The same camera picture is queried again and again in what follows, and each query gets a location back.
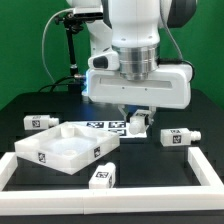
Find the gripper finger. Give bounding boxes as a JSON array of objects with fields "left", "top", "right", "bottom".
[
  {"left": 148, "top": 107, "right": 156, "bottom": 125},
  {"left": 118, "top": 105, "right": 128, "bottom": 120}
]

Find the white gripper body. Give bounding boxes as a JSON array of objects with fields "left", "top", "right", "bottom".
[{"left": 87, "top": 64, "right": 193, "bottom": 109}]

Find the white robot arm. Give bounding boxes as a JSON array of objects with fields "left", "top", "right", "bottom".
[{"left": 66, "top": 0, "right": 197, "bottom": 132}]

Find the white marker sheet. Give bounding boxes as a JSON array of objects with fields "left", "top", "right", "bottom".
[{"left": 74, "top": 121, "right": 147, "bottom": 138}]

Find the white U-shaped fence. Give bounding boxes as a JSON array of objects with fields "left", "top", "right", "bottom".
[{"left": 0, "top": 147, "right": 224, "bottom": 216}]

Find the black camera stand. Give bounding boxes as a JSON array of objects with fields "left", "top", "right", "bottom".
[{"left": 50, "top": 12, "right": 85, "bottom": 93}]

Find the silver mounted camera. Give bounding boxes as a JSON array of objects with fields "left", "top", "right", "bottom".
[{"left": 72, "top": 7, "right": 103, "bottom": 19}]

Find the white camera cable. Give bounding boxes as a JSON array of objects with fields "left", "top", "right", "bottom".
[{"left": 41, "top": 8, "right": 74, "bottom": 85}]

